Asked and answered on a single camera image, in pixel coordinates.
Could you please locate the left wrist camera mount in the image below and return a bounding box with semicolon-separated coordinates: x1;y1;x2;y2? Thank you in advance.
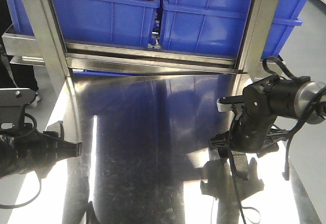
1;88;35;129

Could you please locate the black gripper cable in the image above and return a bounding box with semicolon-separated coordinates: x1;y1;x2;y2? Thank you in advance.
226;56;326;224

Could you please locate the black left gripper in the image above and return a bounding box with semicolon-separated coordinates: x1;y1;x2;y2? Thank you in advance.
1;131;82;178

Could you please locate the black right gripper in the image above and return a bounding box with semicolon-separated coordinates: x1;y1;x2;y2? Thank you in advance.
209;111;287;158

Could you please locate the stainless steel rack frame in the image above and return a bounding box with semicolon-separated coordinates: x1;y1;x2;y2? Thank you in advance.
3;0;279;89

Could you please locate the blue crate with red bags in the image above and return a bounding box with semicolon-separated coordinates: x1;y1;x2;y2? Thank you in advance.
7;0;160;47

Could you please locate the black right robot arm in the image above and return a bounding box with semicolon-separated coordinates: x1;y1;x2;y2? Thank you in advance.
209;75;325;158

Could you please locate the stainless steel table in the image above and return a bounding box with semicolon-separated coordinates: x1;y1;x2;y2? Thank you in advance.
1;74;320;223

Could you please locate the large blue crate right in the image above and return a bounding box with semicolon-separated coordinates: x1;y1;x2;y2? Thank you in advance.
159;0;307;57

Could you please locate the brake pad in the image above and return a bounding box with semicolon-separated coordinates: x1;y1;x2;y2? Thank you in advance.
229;151;249;181
46;121;64;139

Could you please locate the blue bin under table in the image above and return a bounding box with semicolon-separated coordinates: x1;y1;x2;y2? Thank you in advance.
73;69;138;77

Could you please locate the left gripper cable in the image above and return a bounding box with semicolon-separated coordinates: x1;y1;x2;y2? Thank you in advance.
0;114;42;209

